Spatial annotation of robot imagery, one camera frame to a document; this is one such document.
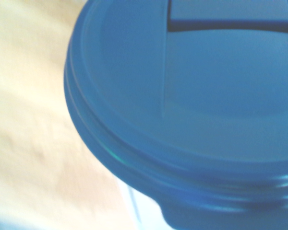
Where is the clear pitcher with blue lid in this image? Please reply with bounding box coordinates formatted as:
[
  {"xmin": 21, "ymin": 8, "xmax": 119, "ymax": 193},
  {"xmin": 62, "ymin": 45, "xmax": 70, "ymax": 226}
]
[{"xmin": 63, "ymin": 0, "xmax": 288, "ymax": 230}]

